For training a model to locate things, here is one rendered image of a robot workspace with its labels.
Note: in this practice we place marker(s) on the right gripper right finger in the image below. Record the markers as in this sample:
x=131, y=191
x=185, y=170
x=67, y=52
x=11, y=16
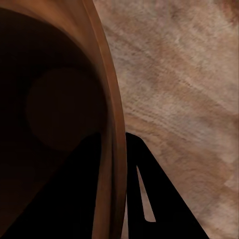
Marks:
x=174, y=220

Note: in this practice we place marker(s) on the trash can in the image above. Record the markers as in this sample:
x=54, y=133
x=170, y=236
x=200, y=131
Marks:
x=58, y=85

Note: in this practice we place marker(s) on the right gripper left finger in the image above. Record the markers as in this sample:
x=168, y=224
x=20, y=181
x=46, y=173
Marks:
x=64, y=208

